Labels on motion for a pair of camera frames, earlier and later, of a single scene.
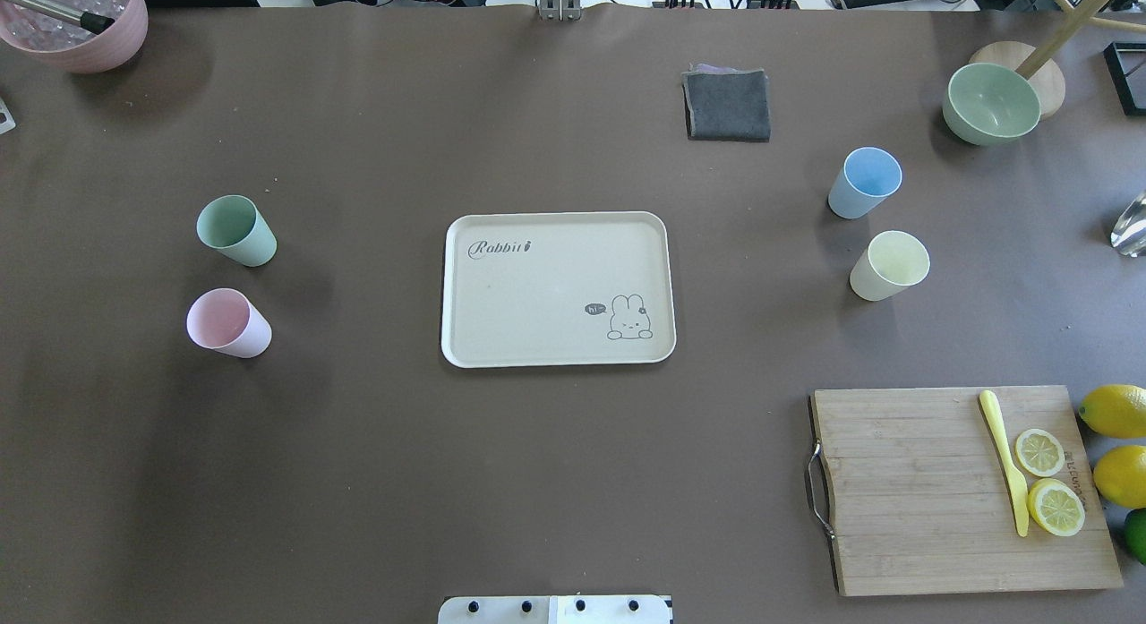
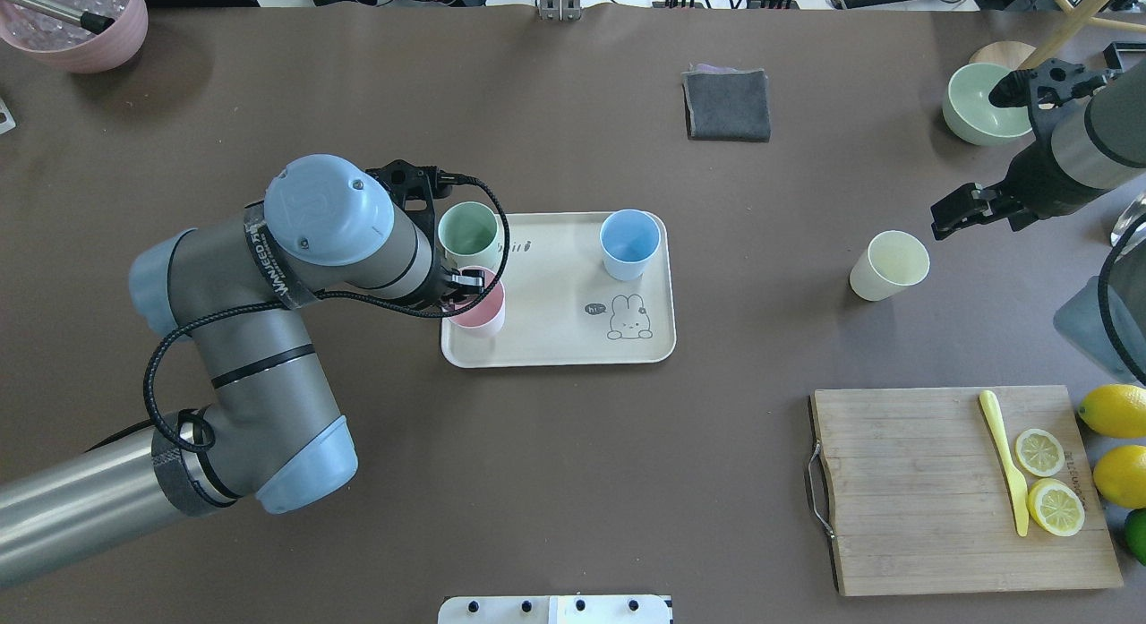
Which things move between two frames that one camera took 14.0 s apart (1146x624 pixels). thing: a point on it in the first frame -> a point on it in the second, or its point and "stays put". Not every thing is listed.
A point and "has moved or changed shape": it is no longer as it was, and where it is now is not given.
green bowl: (990, 105) stays put
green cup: (237, 227) has moved or changed shape
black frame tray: (1127, 64) stays put
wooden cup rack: (1037, 64) stays put
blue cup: (868, 176) -> (629, 239)
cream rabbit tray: (558, 289) stays put
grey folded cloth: (728, 106) stays put
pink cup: (224, 320) has moved or changed shape
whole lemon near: (1120, 477) stays put
